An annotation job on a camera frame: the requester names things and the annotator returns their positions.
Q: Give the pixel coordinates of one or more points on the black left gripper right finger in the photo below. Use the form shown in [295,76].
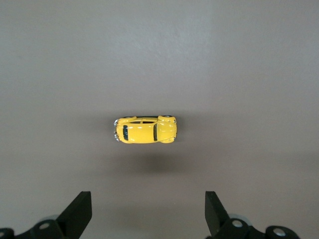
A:
[219,221]

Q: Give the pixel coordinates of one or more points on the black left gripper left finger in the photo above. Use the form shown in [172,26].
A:
[74,216]

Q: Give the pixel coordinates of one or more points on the yellow beetle toy car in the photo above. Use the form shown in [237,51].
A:
[144,130]

